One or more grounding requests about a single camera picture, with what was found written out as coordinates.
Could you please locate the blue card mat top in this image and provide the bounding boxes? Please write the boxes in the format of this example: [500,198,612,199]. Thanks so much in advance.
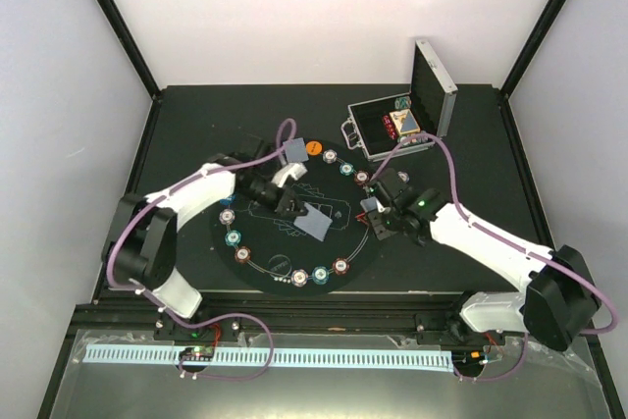
[284,137,309,163]

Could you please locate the teal chip mat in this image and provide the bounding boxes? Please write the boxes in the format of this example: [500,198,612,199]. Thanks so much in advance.
[311,266,330,285]
[224,230,241,247]
[339,163,354,176]

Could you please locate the brown chip mat top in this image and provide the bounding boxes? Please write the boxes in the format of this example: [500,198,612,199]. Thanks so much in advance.
[354,171,370,185]

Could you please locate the brown chip mat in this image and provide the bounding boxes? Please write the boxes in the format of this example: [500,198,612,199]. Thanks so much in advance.
[332,258,350,276]
[354,171,370,185]
[234,246,251,264]

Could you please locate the aluminium poker chip case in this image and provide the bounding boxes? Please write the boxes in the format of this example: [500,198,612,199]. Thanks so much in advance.
[340,38,458,162]

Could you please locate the red triangular dealer marker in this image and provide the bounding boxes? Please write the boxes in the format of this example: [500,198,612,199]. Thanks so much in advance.
[356,212,372,225]

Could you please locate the white chip mat top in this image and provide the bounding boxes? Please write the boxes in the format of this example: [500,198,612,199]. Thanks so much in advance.
[322,149,338,164]

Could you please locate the small circuit board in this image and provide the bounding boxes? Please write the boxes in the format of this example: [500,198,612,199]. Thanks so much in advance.
[179,346,215,362]

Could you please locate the white purple chip stack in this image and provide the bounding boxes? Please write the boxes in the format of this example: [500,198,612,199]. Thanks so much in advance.
[397,172,410,183]

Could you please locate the brown chip mat bottom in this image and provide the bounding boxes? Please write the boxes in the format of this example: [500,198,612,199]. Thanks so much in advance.
[332,258,350,276]

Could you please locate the teal chips case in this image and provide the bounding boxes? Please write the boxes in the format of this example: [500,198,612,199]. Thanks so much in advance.
[401,134,429,147]
[394,96,411,110]

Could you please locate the red dice in case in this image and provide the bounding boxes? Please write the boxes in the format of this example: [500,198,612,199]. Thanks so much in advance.
[382,115,398,139]

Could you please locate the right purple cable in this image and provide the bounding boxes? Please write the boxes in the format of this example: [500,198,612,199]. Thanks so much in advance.
[367,132,618,384]

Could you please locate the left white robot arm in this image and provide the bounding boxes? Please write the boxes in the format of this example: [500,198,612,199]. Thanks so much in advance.
[102,149,307,340]

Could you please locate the blue card mat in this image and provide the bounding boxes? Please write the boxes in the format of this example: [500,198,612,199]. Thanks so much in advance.
[284,137,309,163]
[293,203,333,241]

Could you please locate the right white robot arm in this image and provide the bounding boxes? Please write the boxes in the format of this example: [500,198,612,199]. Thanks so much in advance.
[365,169,602,351]

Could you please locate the blue playing card deck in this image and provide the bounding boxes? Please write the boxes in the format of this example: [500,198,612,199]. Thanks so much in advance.
[360,197,379,213]

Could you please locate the teal chips case front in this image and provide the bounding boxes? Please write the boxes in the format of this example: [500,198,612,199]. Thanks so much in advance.
[401,134,429,147]

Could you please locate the teal chip mat bottom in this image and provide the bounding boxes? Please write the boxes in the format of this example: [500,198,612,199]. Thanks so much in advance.
[311,266,330,285]

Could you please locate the orange big blind button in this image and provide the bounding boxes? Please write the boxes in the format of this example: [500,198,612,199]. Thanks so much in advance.
[305,140,323,156]

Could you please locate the boxed card deck in case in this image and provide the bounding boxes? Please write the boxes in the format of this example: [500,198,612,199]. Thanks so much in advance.
[390,109,421,136]

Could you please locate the teal chips case back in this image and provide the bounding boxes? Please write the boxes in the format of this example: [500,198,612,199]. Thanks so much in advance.
[394,96,411,110]

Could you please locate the white chip mat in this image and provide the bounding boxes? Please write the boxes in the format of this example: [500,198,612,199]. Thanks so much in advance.
[219,208,236,226]
[322,149,338,164]
[290,269,309,288]

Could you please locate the purple cable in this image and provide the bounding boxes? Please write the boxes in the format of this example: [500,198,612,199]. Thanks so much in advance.
[105,118,298,381]
[367,132,618,384]

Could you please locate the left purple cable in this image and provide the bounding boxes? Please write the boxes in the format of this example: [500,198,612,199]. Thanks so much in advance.
[105,118,298,381]

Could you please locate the white chip mat bottom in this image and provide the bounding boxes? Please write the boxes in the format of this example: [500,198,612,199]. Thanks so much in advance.
[290,269,309,288]

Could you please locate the teal chip mat top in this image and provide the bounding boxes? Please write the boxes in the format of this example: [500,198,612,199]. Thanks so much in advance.
[339,163,354,176]

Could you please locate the round black poker mat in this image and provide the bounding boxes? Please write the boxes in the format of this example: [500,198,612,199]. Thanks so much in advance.
[207,139,380,296]

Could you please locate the light blue cable duct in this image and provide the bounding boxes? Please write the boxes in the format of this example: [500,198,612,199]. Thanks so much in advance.
[82,344,453,373]

